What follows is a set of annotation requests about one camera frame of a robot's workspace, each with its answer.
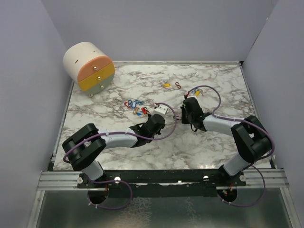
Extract yellow tag key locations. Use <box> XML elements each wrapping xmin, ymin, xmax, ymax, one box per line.
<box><xmin>195</xmin><ymin>89</ymin><xmax>204</xmax><ymax>97</ymax></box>
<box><xmin>162</xmin><ymin>83</ymin><xmax>171</xmax><ymax>88</ymax></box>

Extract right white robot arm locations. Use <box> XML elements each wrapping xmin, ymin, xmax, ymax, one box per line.
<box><xmin>180</xmin><ymin>97</ymin><xmax>275</xmax><ymax>186</ymax></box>

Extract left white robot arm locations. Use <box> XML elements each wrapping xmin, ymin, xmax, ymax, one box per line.
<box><xmin>62</xmin><ymin>114</ymin><xmax>165</xmax><ymax>188</ymax></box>

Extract round pastel drawer cabinet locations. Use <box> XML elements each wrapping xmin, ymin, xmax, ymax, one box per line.
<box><xmin>63</xmin><ymin>42</ymin><xmax>115</xmax><ymax>97</ymax></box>

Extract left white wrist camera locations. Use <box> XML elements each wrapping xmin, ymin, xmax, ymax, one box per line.
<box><xmin>152</xmin><ymin>104</ymin><xmax>168</xmax><ymax>118</ymax></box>

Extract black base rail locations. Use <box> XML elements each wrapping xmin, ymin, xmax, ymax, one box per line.
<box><xmin>77</xmin><ymin>169</ymin><xmax>246</xmax><ymax>198</ymax></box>

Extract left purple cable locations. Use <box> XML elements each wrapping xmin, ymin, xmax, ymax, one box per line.
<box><xmin>63</xmin><ymin>102</ymin><xmax>178</xmax><ymax>210</ymax></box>

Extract purple cable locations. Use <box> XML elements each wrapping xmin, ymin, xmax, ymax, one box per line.
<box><xmin>63</xmin><ymin>102</ymin><xmax>178</xmax><ymax>210</ymax></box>
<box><xmin>184</xmin><ymin>85</ymin><xmax>276</xmax><ymax>207</ymax></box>

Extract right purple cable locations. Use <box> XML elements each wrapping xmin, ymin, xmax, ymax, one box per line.
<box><xmin>184</xmin><ymin>85</ymin><xmax>276</xmax><ymax>207</ymax></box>

